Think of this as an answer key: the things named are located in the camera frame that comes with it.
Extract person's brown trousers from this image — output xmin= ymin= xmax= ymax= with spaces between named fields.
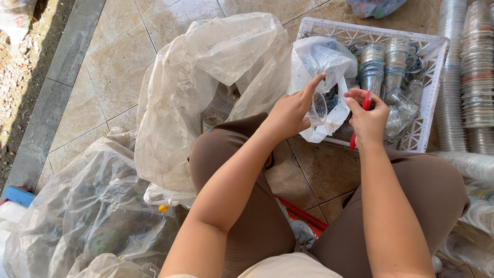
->
xmin=188 ymin=113 xmax=471 ymax=278

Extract white sack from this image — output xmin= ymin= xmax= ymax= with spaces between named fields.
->
xmin=0 ymin=0 xmax=38 ymax=47

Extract cup with blue rim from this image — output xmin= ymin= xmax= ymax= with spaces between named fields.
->
xmin=202 ymin=117 xmax=224 ymax=133

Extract stacks of clear cups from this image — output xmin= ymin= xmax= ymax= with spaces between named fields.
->
xmin=432 ymin=0 xmax=494 ymax=278

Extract crumpled clear plastic sack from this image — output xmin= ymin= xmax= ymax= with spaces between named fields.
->
xmin=3 ymin=127 xmax=182 ymax=278

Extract pile of cups in crate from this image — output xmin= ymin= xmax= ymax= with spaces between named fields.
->
xmin=347 ymin=37 xmax=425 ymax=144

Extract red cutter knife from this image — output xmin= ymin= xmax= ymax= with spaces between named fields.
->
xmin=350 ymin=90 xmax=373 ymax=151

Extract red plastic stool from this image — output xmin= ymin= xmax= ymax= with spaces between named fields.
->
xmin=275 ymin=195 xmax=329 ymax=240

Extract large clear plastic sack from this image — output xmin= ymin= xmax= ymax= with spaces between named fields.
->
xmin=134 ymin=12 xmax=294 ymax=209

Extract grey cloth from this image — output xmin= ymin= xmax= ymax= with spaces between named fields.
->
xmin=289 ymin=219 xmax=316 ymax=251

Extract blue plastic object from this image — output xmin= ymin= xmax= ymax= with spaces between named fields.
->
xmin=0 ymin=185 xmax=37 ymax=208

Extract white plastic crate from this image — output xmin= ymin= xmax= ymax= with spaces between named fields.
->
xmin=296 ymin=17 xmax=451 ymax=153

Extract white plastic bag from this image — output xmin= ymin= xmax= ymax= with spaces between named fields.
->
xmin=289 ymin=36 xmax=359 ymax=144

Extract bag of coloured caps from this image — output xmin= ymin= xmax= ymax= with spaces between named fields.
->
xmin=346 ymin=0 xmax=408 ymax=20

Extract person's right hand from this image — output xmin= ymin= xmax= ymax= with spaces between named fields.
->
xmin=343 ymin=88 xmax=391 ymax=150

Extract clear plastic cup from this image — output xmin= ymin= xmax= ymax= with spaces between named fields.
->
xmin=308 ymin=92 xmax=329 ymax=127

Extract person's left hand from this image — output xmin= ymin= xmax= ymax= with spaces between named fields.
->
xmin=263 ymin=73 xmax=327 ymax=141

